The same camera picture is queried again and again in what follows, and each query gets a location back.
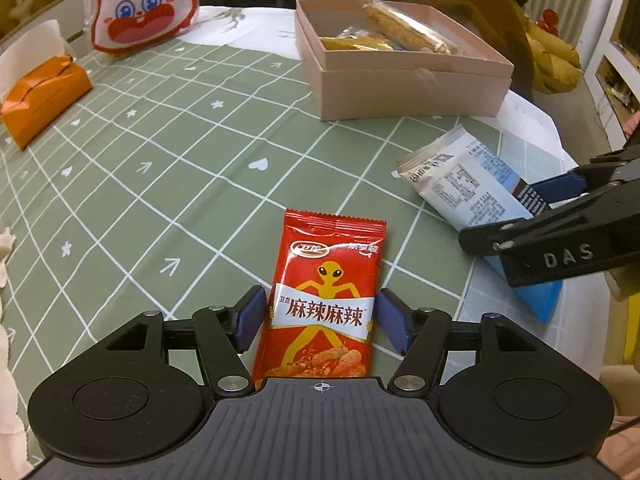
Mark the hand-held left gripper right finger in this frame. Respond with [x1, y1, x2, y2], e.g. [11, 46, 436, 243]
[376, 287, 541, 398]

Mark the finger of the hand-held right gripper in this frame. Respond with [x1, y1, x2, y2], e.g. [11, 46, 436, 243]
[459, 217, 538, 259]
[515, 142, 640, 211]

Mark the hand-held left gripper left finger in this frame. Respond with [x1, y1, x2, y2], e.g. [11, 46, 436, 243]
[102, 285, 266, 397]

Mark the blue and white snack packet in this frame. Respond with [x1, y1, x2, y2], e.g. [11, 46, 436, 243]
[396, 126, 566, 323]

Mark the red snack packet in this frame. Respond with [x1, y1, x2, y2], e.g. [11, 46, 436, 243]
[250, 208, 388, 383]

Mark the pink cardboard box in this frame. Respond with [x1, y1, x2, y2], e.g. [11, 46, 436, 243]
[294, 0, 516, 122]

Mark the long clear biscuit pack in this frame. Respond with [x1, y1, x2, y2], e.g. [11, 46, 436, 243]
[361, 1, 463, 56]

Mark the yellow snack packet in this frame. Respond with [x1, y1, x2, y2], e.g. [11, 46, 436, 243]
[320, 35, 396, 54]

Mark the white shelf unit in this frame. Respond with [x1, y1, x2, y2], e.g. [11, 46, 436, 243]
[582, 0, 640, 161]

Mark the green checked tablecloth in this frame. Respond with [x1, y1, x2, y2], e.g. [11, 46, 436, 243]
[0, 40, 576, 466]

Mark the white lace cloth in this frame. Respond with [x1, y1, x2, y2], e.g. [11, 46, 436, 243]
[0, 225, 31, 466]

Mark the orange tissue box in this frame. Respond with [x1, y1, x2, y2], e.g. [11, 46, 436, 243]
[0, 56, 94, 151]

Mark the rabbit face bag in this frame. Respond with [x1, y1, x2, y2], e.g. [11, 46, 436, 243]
[84, 0, 200, 56]

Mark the white tissue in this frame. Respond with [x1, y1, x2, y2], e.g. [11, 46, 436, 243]
[0, 19, 68, 103]

